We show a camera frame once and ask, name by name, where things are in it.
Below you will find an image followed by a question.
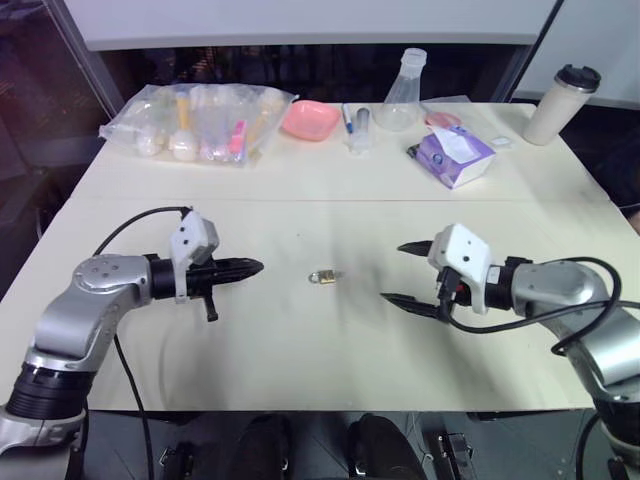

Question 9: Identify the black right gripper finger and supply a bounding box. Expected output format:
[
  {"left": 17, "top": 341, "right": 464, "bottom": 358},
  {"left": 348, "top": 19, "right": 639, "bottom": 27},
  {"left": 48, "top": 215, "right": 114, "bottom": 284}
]
[
  {"left": 396, "top": 239, "right": 436, "bottom": 260},
  {"left": 379, "top": 292, "right": 442, "bottom": 322}
]

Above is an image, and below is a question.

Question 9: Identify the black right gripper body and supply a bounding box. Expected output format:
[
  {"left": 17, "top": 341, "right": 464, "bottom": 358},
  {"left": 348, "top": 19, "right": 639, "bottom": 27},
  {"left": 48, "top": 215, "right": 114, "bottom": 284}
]
[{"left": 434, "top": 266, "right": 474, "bottom": 322}]

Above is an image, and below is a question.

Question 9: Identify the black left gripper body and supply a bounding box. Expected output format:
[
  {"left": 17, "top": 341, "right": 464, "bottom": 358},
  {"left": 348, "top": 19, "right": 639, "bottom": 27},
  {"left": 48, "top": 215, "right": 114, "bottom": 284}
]
[{"left": 184, "top": 258, "right": 225, "bottom": 323}]

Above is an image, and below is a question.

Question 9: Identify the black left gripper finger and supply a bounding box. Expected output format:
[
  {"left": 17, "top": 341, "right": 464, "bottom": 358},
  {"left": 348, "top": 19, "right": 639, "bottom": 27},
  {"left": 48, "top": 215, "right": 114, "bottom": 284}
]
[
  {"left": 219, "top": 269, "right": 262, "bottom": 287},
  {"left": 219, "top": 256, "right": 265, "bottom": 273}
]

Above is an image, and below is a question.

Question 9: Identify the purple tissue pack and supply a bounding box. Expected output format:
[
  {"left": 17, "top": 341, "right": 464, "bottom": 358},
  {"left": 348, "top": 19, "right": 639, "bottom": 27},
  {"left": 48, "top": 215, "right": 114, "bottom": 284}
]
[{"left": 414, "top": 124, "right": 497, "bottom": 191}]

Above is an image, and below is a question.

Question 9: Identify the pink small box in bag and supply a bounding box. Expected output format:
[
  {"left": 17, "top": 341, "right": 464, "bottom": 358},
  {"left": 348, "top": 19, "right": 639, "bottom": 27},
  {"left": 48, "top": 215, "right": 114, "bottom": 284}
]
[{"left": 227, "top": 118, "right": 249, "bottom": 155}]

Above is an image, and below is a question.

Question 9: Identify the pink round petri dish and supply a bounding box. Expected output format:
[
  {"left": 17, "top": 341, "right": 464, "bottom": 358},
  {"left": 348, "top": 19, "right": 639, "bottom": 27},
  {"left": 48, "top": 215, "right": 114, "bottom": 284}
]
[{"left": 424, "top": 110, "right": 461, "bottom": 128}]

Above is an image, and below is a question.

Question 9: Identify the dark rounded shape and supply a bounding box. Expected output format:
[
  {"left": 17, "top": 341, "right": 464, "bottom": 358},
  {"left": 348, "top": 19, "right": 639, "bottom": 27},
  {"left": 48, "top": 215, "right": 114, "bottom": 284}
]
[{"left": 346, "top": 413, "right": 427, "bottom": 480}]

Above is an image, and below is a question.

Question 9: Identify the clear plastic bag of supplies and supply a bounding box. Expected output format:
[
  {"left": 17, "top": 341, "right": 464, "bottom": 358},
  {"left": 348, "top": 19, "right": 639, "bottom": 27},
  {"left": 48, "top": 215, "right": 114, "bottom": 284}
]
[{"left": 98, "top": 82, "right": 300, "bottom": 170}]

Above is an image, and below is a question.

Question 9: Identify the clear conical flask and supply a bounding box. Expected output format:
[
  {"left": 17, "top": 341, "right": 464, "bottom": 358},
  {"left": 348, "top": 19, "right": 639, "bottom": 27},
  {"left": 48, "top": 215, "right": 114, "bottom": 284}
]
[{"left": 374, "top": 47, "right": 428, "bottom": 133}]

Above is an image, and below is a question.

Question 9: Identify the pink plastic bowl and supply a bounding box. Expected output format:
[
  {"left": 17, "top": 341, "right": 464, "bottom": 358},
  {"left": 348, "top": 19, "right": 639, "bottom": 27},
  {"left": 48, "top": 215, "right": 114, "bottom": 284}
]
[{"left": 279, "top": 99, "right": 340, "bottom": 143}]

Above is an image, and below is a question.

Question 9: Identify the yellow tube in bag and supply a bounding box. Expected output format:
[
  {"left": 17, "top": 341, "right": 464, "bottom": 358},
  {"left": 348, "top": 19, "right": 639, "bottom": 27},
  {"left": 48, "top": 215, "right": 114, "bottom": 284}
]
[{"left": 175, "top": 92, "right": 193, "bottom": 134}]

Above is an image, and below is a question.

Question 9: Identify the cream tumbler with black lid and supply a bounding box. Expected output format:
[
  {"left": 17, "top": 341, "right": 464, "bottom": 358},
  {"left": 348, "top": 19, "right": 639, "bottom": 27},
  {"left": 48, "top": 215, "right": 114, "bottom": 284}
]
[{"left": 522, "top": 63, "right": 602, "bottom": 147}]

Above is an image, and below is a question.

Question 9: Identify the thin black pole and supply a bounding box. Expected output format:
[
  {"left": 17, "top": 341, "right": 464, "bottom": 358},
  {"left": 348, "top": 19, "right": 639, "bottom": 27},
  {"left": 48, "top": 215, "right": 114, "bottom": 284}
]
[{"left": 508, "top": 0, "right": 566, "bottom": 103}]

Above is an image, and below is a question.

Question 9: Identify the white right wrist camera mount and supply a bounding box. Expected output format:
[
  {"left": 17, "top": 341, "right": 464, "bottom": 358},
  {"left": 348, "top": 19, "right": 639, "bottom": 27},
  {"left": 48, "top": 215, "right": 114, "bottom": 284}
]
[{"left": 427, "top": 223, "right": 494, "bottom": 316}]

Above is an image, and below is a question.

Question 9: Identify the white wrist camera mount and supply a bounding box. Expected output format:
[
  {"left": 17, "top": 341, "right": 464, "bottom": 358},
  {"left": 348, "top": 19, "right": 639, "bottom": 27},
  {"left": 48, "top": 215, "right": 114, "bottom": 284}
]
[
  {"left": 427, "top": 223, "right": 494, "bottom": 316},
  {"left": 168, "top": 209, "right": 221, "bottom": 306}
]

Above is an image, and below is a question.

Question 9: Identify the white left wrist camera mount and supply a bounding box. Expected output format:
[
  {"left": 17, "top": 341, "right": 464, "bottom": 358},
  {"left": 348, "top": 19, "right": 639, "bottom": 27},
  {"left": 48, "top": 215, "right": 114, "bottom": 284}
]
[{"left": 168, "top": 209, "right": 221, "bottom": 306}]

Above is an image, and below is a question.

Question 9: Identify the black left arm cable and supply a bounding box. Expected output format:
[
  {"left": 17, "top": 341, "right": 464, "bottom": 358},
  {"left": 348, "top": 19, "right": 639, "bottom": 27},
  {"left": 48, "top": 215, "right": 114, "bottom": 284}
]
[{"left": 93, "top": 205, "right": 195, "bottom": 480}]

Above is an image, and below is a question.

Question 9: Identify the black bracket under table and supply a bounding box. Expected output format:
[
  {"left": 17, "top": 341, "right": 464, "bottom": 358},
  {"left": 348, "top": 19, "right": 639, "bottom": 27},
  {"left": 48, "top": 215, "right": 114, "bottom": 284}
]
[
  {"left": 423, "top": 430, "right": 475, "bottom": 480},
  {"left": 157, "top": 439, "right": 195, "bottom": 480}
]

